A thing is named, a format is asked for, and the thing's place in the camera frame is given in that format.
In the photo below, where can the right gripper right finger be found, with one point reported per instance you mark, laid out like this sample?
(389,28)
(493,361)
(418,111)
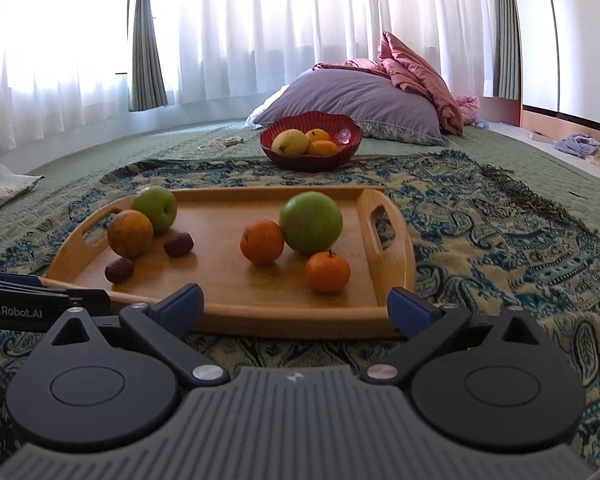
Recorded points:
(450,345)

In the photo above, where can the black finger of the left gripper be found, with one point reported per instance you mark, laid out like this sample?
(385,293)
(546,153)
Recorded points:
(27,305)

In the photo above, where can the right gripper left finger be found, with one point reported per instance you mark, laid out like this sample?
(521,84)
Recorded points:
(141,344)

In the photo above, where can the red date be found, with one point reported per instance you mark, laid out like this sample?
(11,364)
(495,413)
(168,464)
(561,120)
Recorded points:
(178,245)
(119,270)

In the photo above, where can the tangerine with stem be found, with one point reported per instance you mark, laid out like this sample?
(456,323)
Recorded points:
(327,272)

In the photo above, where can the small green apple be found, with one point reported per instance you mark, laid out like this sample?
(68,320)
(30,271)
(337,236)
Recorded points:
(159,205)

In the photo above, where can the small orange tangerine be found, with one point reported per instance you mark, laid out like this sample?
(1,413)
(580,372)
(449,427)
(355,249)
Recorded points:
(262,242)

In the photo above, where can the large orange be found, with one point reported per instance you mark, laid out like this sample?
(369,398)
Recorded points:
(130,234)

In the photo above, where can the patterned teal beige throw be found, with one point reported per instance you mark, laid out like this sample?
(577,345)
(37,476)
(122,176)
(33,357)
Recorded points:
(482,238)

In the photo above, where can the white crumpled bag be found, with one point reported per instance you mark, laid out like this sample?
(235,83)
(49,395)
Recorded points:
(13,185)

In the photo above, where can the wooden serving tray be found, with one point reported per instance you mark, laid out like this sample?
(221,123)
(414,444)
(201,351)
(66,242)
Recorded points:
(241,299)

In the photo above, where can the large green apple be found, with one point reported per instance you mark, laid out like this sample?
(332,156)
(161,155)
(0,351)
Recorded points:
(311,222)

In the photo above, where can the green quilted bedspread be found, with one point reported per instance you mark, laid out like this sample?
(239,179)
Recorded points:
(530,169)

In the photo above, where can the red fruit bowl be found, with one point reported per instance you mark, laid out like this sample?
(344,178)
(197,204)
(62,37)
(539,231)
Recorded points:
(343,131)

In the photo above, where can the purple pillow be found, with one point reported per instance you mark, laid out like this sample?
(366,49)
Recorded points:
(382,111)

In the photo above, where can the orange in bowl rear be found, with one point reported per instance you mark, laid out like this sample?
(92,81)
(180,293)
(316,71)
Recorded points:
(317,134)

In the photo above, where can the yellow mango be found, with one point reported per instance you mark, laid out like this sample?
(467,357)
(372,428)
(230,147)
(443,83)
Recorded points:
(290,143)

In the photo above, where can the green curtain left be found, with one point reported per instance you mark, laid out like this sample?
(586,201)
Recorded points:
(147,90)

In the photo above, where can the green curtain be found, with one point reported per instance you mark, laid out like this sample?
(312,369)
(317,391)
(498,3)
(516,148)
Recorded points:
(147,90)
(507,53)

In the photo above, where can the lavender cloth on floor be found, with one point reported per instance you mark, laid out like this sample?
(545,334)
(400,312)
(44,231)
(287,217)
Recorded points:
(580,145)

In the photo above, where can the white sheer curtain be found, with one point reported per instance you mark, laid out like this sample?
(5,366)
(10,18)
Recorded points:
(65,65)

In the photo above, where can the pink blanket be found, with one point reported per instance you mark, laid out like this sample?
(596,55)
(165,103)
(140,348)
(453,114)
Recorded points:
(410,72)

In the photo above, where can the green curtain right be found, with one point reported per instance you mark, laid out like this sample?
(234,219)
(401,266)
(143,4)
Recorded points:
(507,53)

